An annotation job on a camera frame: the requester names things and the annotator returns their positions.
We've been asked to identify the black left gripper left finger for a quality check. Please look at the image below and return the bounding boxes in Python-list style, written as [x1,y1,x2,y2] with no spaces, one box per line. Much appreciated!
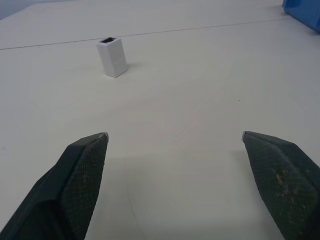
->
[0,132,110,240]

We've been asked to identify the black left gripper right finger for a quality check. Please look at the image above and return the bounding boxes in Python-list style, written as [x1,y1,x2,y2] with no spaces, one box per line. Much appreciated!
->
[241,130,320,240]

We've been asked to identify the white rectangular adapter block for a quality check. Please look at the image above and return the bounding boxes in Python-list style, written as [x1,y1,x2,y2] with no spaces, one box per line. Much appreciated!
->
[96,36,129,78]

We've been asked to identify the blue plastic box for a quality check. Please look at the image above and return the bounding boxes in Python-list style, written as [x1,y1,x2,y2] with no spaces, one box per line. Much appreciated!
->
[281,0,320,36]

